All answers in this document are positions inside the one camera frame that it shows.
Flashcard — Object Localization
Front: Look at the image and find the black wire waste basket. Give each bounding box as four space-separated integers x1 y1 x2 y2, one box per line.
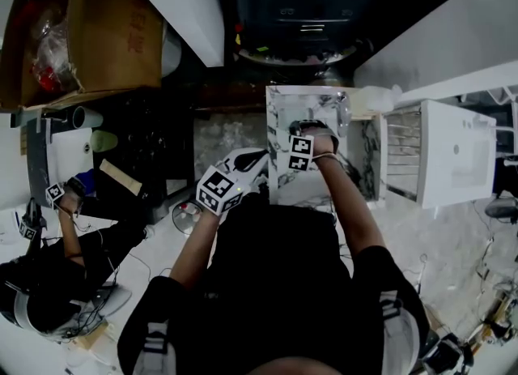
172 198 204 237

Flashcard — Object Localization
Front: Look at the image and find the white metal chair frame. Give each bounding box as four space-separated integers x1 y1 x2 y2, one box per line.
456 85 518 132

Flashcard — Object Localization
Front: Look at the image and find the person's left shoe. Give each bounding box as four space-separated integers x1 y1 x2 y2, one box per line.
250 174 270 197

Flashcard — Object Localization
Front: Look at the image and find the clear bag with red item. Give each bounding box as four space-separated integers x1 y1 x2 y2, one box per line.
30 12 83 93

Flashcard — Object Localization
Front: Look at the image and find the black table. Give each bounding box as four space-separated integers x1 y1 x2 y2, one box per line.
23 89 196 221

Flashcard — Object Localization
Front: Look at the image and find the person's left grey shoulder strap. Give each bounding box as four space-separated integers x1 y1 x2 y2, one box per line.
133 320 180 375

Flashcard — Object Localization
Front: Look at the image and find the white partition board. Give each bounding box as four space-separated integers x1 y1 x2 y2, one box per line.
113 0 226 69
354 0 518 101

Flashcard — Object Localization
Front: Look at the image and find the white round bucket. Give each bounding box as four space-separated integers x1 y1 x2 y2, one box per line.
161 31 184 79

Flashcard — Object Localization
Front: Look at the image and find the white cup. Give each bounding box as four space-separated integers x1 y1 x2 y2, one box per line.
71 105 104 130

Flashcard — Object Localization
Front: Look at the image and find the chrome rack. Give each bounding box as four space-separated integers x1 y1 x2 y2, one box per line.
382 108 424 202

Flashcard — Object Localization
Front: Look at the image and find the white ceramic sink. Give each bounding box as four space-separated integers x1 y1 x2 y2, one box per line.
420 100 499 210

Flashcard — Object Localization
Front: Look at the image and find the person's right grey shoulder strap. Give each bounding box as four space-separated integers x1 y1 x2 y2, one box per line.
378 290 422 375

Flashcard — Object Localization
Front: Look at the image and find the marble sink vanity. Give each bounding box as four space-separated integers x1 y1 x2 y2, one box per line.
265 84 386 207

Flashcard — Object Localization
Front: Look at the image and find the person's left forearm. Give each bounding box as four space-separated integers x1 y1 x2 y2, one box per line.
169 211 222 290

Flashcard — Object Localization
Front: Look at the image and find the black drawer cabinet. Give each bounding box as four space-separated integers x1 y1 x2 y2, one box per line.
228 0 390 79

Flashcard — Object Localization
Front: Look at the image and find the person's right hand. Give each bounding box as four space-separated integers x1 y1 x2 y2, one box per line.
312 136 339 160

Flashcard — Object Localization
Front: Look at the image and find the grey plastic seat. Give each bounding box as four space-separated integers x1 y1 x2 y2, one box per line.
60 282 133 340

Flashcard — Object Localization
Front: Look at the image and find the beige wooden board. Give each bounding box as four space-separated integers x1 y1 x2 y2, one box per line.
99 158 143 194

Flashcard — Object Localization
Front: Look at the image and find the small white inset sink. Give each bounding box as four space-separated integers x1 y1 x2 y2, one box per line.
44 128 96 189

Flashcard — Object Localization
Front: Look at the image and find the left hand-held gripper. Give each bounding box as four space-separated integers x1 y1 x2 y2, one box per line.
196 147 270 216

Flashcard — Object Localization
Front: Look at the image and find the large open cardboard box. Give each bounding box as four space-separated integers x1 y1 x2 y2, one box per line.
0 0 168 113

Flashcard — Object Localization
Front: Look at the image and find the person's grey shoulder strap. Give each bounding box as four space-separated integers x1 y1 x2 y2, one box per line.
378 290 422 375
133 320 180 375

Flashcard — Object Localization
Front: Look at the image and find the round black tray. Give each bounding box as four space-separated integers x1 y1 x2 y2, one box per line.
236 43 358 67

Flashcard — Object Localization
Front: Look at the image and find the green cup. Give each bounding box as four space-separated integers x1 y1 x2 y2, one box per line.
89 129 119 154

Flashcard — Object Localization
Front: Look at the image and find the white pump soap bottle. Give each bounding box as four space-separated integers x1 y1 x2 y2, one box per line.
351 83 404 117

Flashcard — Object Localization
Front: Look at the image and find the chrome faucet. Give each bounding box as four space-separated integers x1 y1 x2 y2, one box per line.
333 90 354 138

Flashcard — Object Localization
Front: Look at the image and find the white bottle with red cap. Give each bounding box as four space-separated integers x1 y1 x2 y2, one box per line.
180 202 202 221

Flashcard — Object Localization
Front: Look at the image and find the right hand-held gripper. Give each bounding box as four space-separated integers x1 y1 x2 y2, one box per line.
287 118 341 173

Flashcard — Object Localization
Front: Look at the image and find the person's right forearm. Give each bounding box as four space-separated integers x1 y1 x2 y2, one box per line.
314 155 387 270

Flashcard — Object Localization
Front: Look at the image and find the person's black clothing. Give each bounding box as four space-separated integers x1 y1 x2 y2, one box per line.
117 193 431 375

